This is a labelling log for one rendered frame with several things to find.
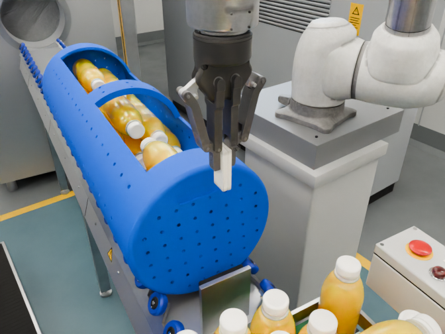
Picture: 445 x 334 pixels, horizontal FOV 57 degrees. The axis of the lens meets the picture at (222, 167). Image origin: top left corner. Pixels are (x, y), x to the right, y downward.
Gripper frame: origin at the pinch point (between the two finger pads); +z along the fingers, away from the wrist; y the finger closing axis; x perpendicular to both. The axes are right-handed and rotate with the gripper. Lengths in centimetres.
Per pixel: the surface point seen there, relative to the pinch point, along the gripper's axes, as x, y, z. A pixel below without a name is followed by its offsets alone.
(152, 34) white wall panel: 534, 184, 115
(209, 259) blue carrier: 4.8, -0.1, 23.1
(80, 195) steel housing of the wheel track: 62, -14, 39
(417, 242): -16.7, 28.3, 14.6
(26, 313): 95, -42, 111
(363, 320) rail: -16.7, 19.2, 28.7
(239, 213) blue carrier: 4.8, 6.3, 14.4
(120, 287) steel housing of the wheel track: 22.0, -14.2, 39.8
